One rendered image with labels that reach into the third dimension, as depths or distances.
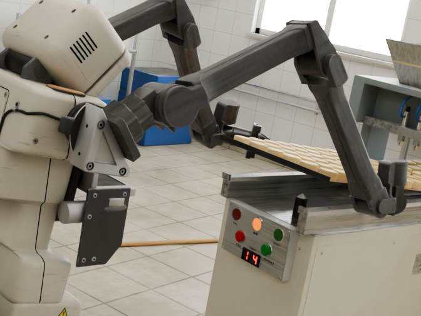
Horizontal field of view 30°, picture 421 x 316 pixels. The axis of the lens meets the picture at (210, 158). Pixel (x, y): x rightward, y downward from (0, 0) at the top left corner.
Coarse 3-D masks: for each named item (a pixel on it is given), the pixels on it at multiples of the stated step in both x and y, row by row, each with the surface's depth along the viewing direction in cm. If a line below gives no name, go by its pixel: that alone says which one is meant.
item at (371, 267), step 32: (320, 192) 237; (224, 224) 217; (416, 224) 221; (224, 256) 217; (320, 256) 196; (352, 256) 205; (384, 256) 215; (416, 256) 226; (224, 288) 217; (256, 288) 208; (288, 288) 199; (320, 288) 200; (352, 288) 209; (384, 288) 219; (416, 288) 231
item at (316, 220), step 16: (304, 208) 190; (320, 208) 195; (336, 208) 198; (352, 208) 201; (416, 208) 221; (304, 224) 190; (320, 224) 194; (336, 224) 198; (352, 224) 203; (368, 224) 208; (384, 224) 212
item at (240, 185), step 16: (224, 176) 211; (240, 176) 213; (256, 176) 217; (272, 176) 221; (288, 176) 226; (304, 176) 230; (224, 192) 212; (240, 192) 215; (256, 192) 219; (272, 192) 223; (288, 192) 228; (304, 192) 233
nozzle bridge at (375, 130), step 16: (368, 80) 264; (384, 80) 265; (352, 96) 269; (368, 96) 269; (384, 96) 269; (400, 96) 264; (416, 96) 250; (368, 112) 271; (384, 112) 269; (368, 128) 277; (384, 128) 263; (400, 128) 259; (416, 128) 260; (368, 144) 278; (384, 144) 284
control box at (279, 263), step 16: (240, 208) 208; (240, 224) 208; (272, 224) 199; (288, 224) 198; (224, 240) 213; (256, 240) 203; (272, 240) 199; (288, 240) 195; (240, 256) 208; (272, 256) 199; (288, 256) 196; (272, 272) 199; (288, 272) 197
